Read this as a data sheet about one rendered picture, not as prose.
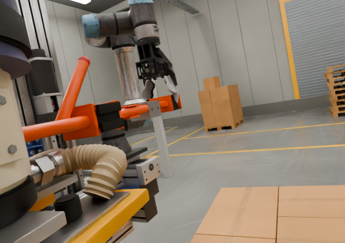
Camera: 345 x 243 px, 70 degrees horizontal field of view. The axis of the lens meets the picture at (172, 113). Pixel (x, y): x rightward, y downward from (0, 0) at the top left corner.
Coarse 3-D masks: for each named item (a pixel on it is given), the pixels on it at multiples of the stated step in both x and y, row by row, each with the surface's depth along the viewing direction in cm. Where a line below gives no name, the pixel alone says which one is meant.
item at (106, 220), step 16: (112, 192) 35; (128, 192) 34; (144, 192) 35; (64, 208) 27; (80, 208) 29; (96, 208) 30; (112, 208) 30; (128, 208) 31; (80, 224) 27; (96, 224) 27; (112, 224) 28; (48, 240) 24; (64, 240) 24; (80, 240) 24; (96, 240) 25
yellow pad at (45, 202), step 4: (48, 196) 42; (52, 196) 43; (40, 200) 41; (44, 200) 41; (48, 200) 42; (52, 200) 43; (36, 204) 40; (40, 204) 40; (44, 204) 41; (48, 204) 42; (32, 208) 39; (36, 208) 40; (40, 208) 40
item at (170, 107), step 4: (164, 96) 76; (168, 96) 75; (172, 96) 78; (152, 100) 77; (160, 100) 76; (164, 100) 76; (168, 100) 75; (172, 100) 79; (180, 100) 82; (168, 104) 75; (172, 104) 79; (176, 104) 82; (180, 104) 82; (164, 108) 76; (168, 108) 76; (172, 108) 75; (176, 108) 79; (180, 108) 82
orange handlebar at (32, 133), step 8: (136, 104) 58; (160, 104) 71; (128, 112) 55; (136, 112) 58; (144, 112) 63; (56, 120) 38; (64, 120) 39; (72, 120) 40; (80, 120) 41; (88, 120) 43; (24, 128) 32; (32, 128) 33; (40, 128) 34; (48, 128) 35; (56, 128) 37; (64, 128) 38; (72, 128) 40; (80, 128) 42; (24, 136) 32; (32, 136) 33; (40, 136) 34; (48, 136) 36
